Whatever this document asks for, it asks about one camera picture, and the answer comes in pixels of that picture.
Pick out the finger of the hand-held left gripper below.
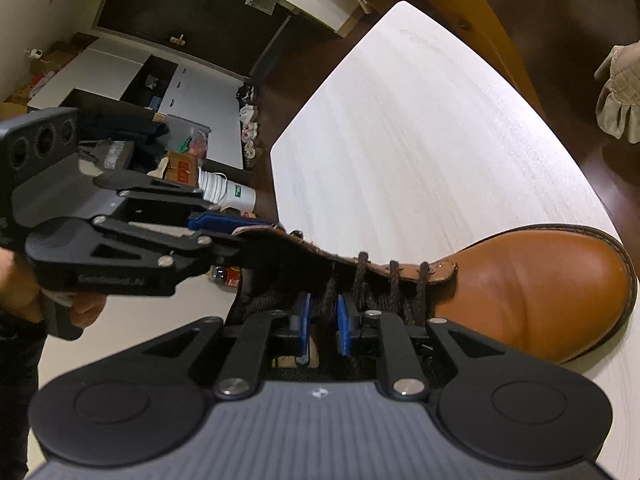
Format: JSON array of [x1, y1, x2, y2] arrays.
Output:
[[170, 232, 247, 267], [95, 170, 278, 235]]

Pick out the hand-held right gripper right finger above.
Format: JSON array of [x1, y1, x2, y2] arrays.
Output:
[[336, 294, 506, 401]]

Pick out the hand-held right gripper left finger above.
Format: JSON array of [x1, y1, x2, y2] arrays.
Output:
[[137, 292, 313, 401]]

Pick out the brown leather boot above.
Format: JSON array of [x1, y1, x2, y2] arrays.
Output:
[[225, 222, 638, 381]]

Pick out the row of shoes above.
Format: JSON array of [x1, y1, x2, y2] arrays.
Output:
[[235, 85, 261, 161]]

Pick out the person's left hand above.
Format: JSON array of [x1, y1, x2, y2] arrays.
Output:
[[0, 250, 108, 331]]

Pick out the stack of white plastic buckets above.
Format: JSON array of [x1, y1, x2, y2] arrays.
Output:
[[197, 170, 257, 213]]

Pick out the cardboard box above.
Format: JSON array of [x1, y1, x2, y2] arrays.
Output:
[[0, 42, 96, 121], [150, 150, 201, 186]]

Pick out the white drawer cabinet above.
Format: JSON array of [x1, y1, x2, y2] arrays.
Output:
[[27, 37, 251, 171]]

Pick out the dark shelf unit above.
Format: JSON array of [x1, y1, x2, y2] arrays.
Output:
[[75, 55, 173, 136]]

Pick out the dark wooden door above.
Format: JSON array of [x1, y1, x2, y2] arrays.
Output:
[[92, 0, 291, 81]]

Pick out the beige quilted cloth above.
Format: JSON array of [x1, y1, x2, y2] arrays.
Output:
[[595, 45, 640, 141]]

